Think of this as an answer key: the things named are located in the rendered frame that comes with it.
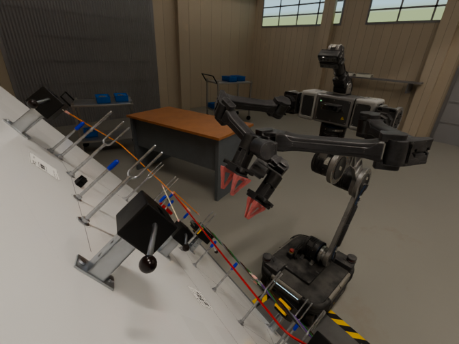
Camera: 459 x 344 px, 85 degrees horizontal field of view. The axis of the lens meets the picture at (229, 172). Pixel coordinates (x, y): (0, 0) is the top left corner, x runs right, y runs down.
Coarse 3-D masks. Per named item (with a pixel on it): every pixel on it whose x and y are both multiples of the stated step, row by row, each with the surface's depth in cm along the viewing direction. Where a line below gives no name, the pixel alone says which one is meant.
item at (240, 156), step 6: (234, 156) 82; (240, 156) 81; (246, 156) 81; (252, 156) 82; (234, 162) 81; (240, 162) 81; (246, 162) 81; (240, 168) 78; (246, 168) 82; (252, 174) 81
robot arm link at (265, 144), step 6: (258, 132) 83; (264, 132) 82; (258, 138) 78; (264, 138) 81; (252, 144) 77; (258, 144) 75; (264, 144) 74; (270, 144) 75; (276, 144) 76; (252, 150) 77; (258, 150) 75; (264, 150) 74; (270, 150) 76; (276, 150) 77; (258, 156) 77; (264, 156) 75; (270, 156) 76
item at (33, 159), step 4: (32, 156) 39; (36, 156) 41; (32, 160) 38; (36, 160) 39; (40, 160) 41; (36, 164) 38; (40, 164) 39; (44, 164) 41; (48, 164) 42; (40, 168) 38; (44, 168) 39; (48, 168) 41; (52, 168) 42; (48, 172) 39; (52, 172) 41; (56, 172) 42; (56, 176) 40
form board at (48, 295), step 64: (0, 128) 39; (0, 192) 24; (64, 192) 37; (128, 192) 83; (0, 256) 18; (64, 256) 24; (128, 256) 36; (192, 256) 77; (0, 320) 14; (64, 320) 17; (128, 320) 23; (192, 320) 35; (256, 320) 72
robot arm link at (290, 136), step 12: (276, 132) 82; (288, 132) 83; (384, 132) 72; (396, 132) 72; (288, 144) 81; (300, 144) 80; (312, 144) 79; (324, 144) 77; (336, 144) 76; (348, 144) 75; (360, 144) 74; (372, 144) 73; (384, 144) 71; (360, 156) 75; (372, 156) 74; (384, 168) 74; (396, 168) 73
